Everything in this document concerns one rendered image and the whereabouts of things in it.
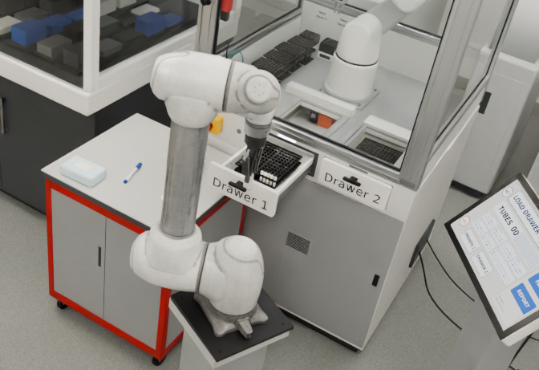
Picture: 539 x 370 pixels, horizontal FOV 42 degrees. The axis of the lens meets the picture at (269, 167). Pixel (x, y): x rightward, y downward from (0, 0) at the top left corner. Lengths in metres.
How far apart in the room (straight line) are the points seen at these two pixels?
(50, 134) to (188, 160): 1.59
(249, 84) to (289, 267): 1.56
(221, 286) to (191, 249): 0.14
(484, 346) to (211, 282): 0.96
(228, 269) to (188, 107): 0.53
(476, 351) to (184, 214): 1.14
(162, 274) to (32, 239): 1.64
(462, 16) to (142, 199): 1.30
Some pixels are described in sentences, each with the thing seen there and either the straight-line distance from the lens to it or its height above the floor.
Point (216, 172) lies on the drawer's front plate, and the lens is 2.59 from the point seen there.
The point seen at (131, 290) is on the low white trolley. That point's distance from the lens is 2.83.
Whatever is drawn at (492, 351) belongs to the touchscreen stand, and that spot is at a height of 0.71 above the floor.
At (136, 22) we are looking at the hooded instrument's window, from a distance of 3.12.
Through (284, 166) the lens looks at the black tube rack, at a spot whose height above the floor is 0.90.
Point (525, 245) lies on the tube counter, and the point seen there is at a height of 1.12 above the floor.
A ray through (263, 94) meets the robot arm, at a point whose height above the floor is 1.59.
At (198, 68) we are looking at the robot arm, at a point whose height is 1.61.
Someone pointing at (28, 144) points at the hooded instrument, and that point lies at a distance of 3.52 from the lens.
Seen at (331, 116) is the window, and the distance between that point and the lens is 2.67.
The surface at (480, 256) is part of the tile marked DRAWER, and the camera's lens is 2.35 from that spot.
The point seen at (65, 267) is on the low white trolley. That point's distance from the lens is 3.04.
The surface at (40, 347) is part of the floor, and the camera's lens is 3.16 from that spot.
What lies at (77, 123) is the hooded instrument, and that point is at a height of 0.69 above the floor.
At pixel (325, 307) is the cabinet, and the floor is 0.20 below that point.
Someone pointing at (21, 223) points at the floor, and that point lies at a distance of 3.74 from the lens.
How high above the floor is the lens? 2.39
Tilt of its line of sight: 34 degrees down
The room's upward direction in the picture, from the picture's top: 11 degrees clockwise
